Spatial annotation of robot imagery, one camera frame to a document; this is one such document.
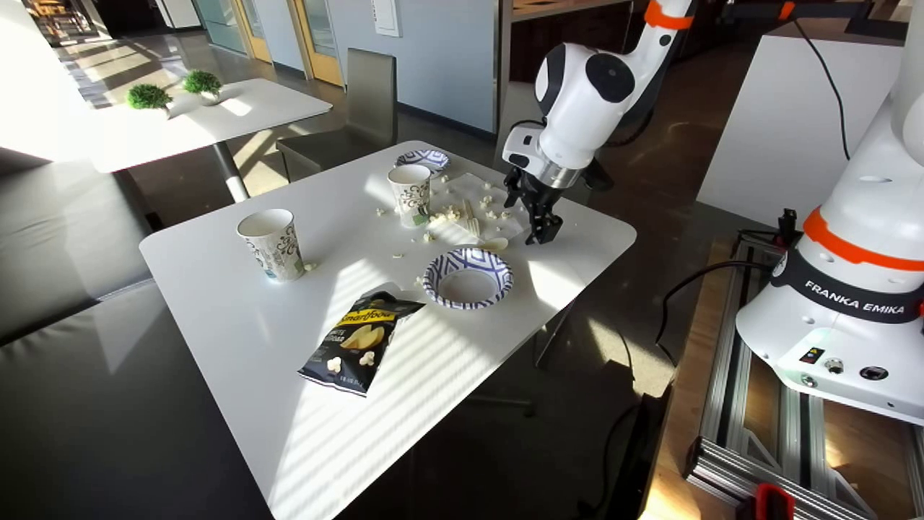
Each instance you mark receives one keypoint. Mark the small green plant right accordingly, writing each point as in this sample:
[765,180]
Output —
[203,83]

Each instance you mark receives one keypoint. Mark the white square table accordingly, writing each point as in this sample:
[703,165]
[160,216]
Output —
[310,320]

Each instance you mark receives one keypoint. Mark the dark bench seat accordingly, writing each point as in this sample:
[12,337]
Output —
[103,412]

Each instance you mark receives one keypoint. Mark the blue patterned far bowl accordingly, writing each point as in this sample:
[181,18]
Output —
[430,158]

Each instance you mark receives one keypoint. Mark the patterned paper cup near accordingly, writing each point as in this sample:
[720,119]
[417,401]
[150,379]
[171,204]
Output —
[272,242]

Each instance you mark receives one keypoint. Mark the small green plant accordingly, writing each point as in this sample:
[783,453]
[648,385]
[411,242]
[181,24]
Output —
[203,83]
[150,97]

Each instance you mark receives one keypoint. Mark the patterned paper cup far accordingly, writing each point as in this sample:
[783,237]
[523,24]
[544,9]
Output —
[411,187]

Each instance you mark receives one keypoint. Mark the patterned paper cup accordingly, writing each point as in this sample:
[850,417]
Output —
[411,187]
[272,242]

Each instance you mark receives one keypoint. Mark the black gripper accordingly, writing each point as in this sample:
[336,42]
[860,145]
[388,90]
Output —
[535,180]

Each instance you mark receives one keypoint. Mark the small green plant left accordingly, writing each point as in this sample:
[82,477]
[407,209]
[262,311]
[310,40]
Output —
[150,97]

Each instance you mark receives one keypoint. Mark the blue patterned paper bowl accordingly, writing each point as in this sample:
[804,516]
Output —
[470,278]

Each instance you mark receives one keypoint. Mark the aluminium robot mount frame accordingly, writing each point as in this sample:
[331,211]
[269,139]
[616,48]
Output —
[822,461]

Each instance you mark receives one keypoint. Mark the grey chair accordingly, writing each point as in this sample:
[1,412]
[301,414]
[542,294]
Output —
[368,125]

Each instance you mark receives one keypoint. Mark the white paper napkin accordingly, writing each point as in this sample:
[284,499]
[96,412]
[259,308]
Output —
[476,211]

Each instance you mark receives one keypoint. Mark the black popcorn bag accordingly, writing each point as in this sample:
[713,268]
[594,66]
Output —
[353,350]

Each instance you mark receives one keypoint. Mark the white background table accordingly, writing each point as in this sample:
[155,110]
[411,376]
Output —
[66,128]

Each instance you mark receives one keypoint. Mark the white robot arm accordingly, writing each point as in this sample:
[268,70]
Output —
[845,308]

